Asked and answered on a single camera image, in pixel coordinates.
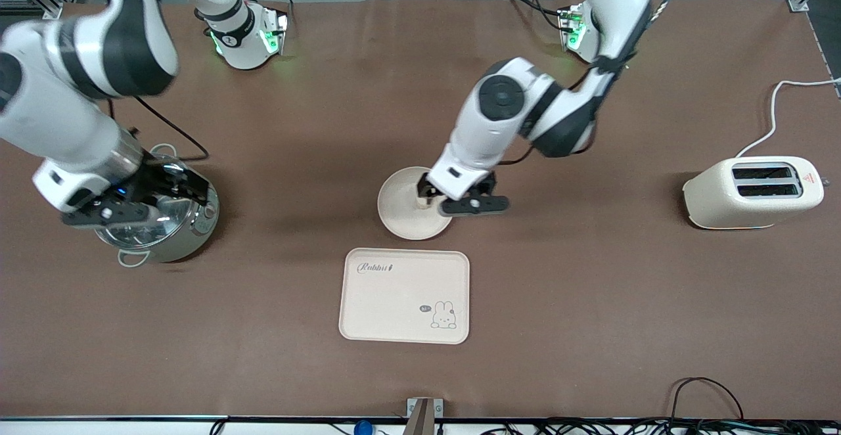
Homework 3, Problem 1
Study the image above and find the black looped cable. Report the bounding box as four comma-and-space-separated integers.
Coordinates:
667, 377, 744, 423

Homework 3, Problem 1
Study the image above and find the brown table cover mat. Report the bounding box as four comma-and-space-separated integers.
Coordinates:
0, 0, 841, 419

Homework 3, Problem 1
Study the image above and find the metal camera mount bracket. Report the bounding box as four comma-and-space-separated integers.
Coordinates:
406, 398, 444, 435

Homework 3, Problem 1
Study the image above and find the glass pot lid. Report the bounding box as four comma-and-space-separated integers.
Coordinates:
97, 152, 199, 250

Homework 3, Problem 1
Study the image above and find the cream two-slot toaster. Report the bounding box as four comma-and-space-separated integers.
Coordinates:
682, 156, 830, 230

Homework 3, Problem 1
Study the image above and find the round beige plate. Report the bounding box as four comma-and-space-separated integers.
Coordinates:
377, 166, 454, 240

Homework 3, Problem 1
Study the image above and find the white toaster power cable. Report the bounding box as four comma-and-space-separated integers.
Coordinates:
736, 79, 841, 158

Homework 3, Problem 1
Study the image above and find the beige rabbit print tray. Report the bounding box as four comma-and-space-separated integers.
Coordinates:
338, 248, 471, 345

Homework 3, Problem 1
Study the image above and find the black cable bundle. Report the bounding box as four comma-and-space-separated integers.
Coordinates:
480, 417, 841, 435

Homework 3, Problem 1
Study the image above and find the steel electric cooking pot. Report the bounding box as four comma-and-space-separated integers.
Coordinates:
95, 144, 221, 268

